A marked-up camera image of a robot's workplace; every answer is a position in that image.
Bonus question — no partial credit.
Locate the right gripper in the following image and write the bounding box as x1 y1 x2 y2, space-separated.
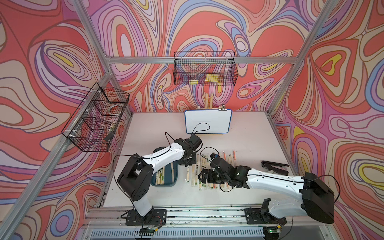
197 169 230 185

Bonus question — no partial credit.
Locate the green band pack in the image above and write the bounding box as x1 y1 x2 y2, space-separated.
191 164 197 187
186 167 191 183

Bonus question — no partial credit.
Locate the teal storage box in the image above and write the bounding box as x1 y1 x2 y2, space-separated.
151 161 179 187

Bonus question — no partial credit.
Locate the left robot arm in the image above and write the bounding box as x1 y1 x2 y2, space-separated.
117 134 203 217

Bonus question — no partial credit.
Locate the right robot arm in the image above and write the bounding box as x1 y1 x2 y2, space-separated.
198 154 335 224

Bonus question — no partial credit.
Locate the black stapler tool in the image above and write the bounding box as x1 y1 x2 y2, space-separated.
261 161 289 176

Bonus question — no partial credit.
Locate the metal binder clip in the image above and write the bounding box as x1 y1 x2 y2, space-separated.
218 105 227 111

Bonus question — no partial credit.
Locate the wooden easel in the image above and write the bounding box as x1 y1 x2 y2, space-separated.
197 93 214 110

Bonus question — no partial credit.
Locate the yellow note small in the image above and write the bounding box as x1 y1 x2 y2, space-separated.
189 80 199 86

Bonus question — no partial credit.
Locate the yellow note large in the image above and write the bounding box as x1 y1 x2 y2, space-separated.
205 74 220 83

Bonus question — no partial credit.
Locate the white board blue frame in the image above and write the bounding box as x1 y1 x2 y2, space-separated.
184 109 233 134

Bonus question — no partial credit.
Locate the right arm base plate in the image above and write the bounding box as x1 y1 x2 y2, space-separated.
244 208 287 226

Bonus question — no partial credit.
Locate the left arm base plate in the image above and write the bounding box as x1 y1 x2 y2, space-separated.
121 209 167 227

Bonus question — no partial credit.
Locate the black wire basket back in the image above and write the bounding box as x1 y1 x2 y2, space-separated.
174 51 239 86

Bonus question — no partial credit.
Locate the black wire basket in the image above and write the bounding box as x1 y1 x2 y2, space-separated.
174 51 239 86
61 83 130 153

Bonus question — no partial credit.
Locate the black wire basket left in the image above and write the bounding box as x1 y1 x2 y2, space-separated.
61 83 130 153

